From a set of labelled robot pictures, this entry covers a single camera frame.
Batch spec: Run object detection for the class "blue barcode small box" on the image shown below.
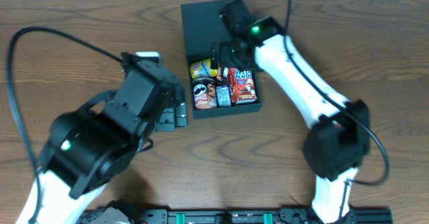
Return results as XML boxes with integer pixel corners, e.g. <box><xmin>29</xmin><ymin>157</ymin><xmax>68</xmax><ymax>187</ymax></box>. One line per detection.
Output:
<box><xmin>216</xmin><ymin>85</ymin><xmax>232</xmax><ymax>108</ymax></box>

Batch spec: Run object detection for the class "yellow candy bottle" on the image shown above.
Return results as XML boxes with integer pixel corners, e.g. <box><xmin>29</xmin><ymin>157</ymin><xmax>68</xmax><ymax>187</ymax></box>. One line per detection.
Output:
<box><xmin>190</xmin><ymin>59</ymin><xmax>218</xmax><ymax>80</ymax></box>

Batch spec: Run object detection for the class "red Hacks candy bag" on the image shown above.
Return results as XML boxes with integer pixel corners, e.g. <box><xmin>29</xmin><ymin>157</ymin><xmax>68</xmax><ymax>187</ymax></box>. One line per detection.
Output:
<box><xmin>215</xmin><ymin>66</ymin><xmax>229</xmax><ymax>84</ymax></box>

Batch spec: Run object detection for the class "dark green gift box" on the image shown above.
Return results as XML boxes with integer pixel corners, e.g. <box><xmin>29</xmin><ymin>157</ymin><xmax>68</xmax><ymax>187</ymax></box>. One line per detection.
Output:
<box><xmin>181</xmin><ymin>0</ymin><xmax>263</xmax><ymax>120</ymax></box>

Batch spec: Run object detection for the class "red Hello Panda box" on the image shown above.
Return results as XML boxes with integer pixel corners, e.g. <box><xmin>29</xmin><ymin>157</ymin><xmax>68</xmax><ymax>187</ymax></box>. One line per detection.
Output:
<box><xmin>227</xmin><ymin>68</ymin><xmax>257</xmax><ymax>105</ymax></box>

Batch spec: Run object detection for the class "red Pringles can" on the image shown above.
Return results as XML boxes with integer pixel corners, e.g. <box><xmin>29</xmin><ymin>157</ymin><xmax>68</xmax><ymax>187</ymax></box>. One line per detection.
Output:
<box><xmin>192</xmin><ymin>78</ymin><xmax>218</xmax><ymax>110</ymax></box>

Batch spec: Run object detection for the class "black mounting rail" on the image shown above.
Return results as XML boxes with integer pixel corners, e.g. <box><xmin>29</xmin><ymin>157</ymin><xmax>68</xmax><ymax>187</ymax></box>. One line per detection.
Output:
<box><xmin>76</xmin><ymin>199</ymin><xmax>393</xmax><ymax>224</ymax></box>

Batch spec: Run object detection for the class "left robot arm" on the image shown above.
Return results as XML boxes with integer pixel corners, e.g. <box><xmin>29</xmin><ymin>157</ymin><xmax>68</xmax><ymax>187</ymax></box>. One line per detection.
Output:
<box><xmin>17</xmin><ymin>85</ymin><xmax>187</xmax><ymax>223</ymax></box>

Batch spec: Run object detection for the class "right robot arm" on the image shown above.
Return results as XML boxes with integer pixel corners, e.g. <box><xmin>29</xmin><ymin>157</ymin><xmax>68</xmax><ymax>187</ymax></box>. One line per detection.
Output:
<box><xmin>211</xmin><ymin>17</ymin><xmax>369</xmax><ymax>223</ymax></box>

